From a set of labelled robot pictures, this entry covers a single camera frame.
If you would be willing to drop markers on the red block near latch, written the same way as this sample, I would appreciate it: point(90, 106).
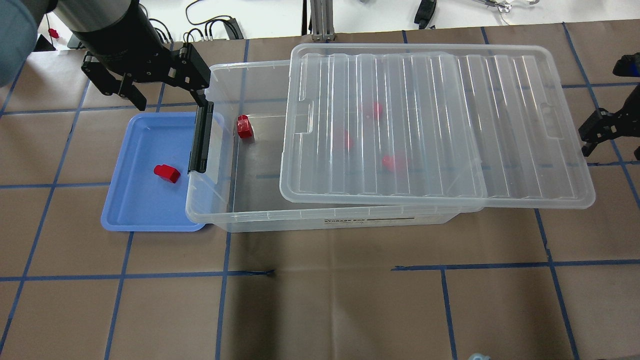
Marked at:
point(244, 127)

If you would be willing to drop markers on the clear plastic box lid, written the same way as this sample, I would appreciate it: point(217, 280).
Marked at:
point(481, 125)

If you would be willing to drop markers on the black box latch handle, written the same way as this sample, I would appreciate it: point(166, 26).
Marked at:
point(198, 158)

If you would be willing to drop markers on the red block under lid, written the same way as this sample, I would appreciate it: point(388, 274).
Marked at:
point(373, 111)
point(343, 141)
point(395, 163)

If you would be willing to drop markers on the blue plastic tray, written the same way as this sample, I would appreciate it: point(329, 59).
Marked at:
point(138, 200)

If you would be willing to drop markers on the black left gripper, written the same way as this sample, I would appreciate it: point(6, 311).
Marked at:
point(127, 44)

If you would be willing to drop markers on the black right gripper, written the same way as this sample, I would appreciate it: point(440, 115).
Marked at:
point(604, 125)

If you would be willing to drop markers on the metal frame post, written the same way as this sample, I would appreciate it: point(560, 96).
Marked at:
point(321, 20)

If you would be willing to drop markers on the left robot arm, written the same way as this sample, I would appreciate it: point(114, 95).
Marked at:
point(123, 48)

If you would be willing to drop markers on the red block with peg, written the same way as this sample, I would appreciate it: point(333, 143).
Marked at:
point(167, 173)

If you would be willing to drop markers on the red block under lid bottom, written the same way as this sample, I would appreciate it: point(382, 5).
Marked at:
point(395, 163)

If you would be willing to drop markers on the red block under lid middle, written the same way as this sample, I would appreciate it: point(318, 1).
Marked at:
point(343, 141)

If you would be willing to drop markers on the clear plastic storage box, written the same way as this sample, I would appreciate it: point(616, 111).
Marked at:
point(239, 191)

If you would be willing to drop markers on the small red object background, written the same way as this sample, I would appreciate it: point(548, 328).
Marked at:
point(53, 33)

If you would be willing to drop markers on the black tool top background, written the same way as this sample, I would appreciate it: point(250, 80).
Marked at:
point(424, 13)

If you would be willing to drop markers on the red block under lid top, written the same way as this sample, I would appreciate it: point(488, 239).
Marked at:
point(373, 111)

